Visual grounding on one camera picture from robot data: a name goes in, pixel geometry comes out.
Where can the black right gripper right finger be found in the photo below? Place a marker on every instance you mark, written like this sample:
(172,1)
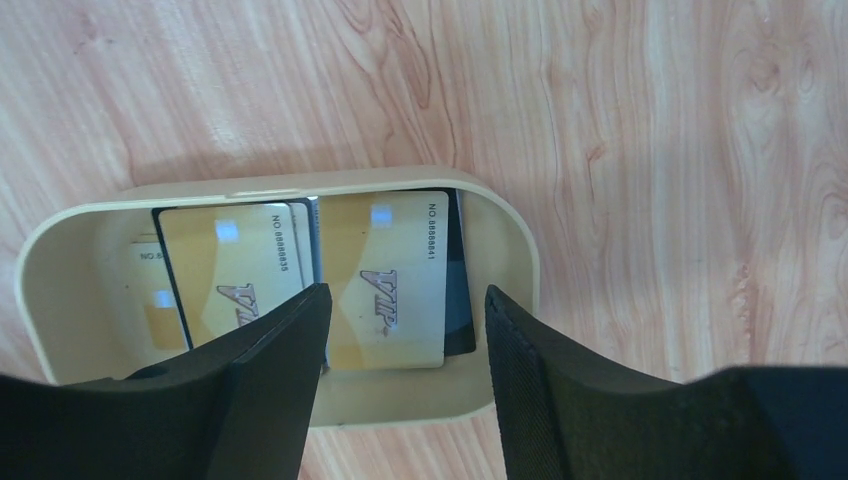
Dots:
(566,412)

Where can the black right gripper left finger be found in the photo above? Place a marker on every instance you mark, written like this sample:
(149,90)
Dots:
(238,407)

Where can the yellow oval card tray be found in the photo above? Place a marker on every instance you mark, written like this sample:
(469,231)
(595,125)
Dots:
(73,289)

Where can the gold VIP card 8841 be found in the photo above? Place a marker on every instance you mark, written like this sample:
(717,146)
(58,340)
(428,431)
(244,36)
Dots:
(384,258)

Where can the gold VIP card 8835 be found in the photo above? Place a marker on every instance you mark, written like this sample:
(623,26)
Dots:
(232,264)

